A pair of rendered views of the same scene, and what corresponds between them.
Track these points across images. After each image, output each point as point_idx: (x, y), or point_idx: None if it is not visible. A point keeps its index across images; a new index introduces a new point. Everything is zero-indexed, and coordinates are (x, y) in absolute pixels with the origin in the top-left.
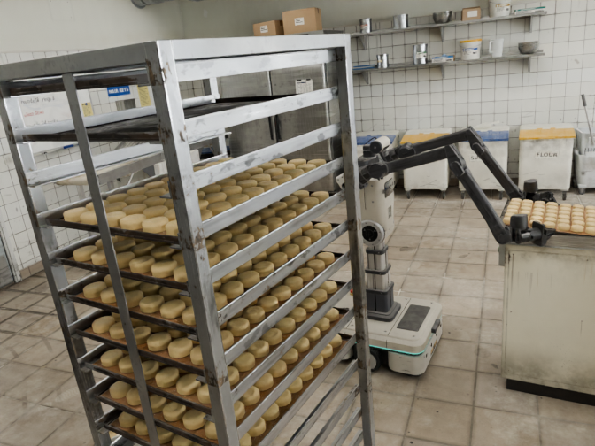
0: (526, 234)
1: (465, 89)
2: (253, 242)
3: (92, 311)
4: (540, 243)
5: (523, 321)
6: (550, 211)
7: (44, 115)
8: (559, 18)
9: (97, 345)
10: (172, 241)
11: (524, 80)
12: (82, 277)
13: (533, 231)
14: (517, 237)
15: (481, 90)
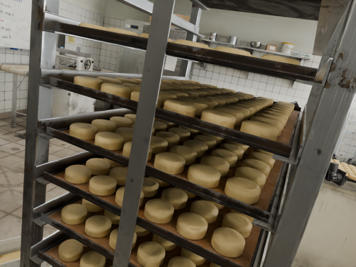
0: (335, 176)
1: (256, 88)
2: (305, 120)
3: (2, 160)
4: (339, 184)
5: (308, 230)
6: (339, 165)
7: (3, 23)
8: (313, 64)
9: (2, 185)
10: (295, 73)
11: (288, 91)
12: (0, 135)
13: (338, 175)
14: (329, 177)
15: (264, 90)
